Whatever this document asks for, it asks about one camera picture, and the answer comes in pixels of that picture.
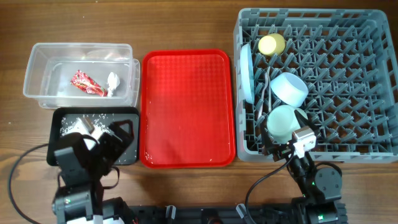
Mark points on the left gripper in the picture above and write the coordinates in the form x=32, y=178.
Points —
x=118, y=147

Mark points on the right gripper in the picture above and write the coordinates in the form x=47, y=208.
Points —
x=282, y=151

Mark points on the mint green bowl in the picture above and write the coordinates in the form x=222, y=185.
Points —
x=282, y=121

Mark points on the rice and food scraps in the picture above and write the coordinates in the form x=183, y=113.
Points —
x=102, y=121

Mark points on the white plastic fork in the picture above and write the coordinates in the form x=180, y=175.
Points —
x=266, y=80

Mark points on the light blue bowl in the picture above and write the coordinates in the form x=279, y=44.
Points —
x=290, y=89

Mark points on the white tissue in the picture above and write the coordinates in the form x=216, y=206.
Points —
x=113, y=82

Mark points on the red strawberry candy wrapper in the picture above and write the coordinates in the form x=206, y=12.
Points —
x=86, y=84

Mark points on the light blue plate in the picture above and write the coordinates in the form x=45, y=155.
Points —
x=247, y=73

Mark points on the yellow plastic cup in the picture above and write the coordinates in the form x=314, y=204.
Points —
x=271, y=44

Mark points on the white plastic spoon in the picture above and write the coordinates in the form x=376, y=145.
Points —
x=269, y=90

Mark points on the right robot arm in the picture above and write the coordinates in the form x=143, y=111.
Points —
x=320, y=185

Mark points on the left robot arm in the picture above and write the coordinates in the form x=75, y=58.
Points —
x=84, y=161

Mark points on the black food waste tray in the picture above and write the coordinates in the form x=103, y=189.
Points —
x=61, y=112

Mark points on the clear plastic waste bin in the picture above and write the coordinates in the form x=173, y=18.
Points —
x=51, y=67

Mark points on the grey dishwasher rack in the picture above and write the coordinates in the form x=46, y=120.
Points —
x=346, y=58

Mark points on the red serving tray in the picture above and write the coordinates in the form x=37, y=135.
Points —
x=186, y=109

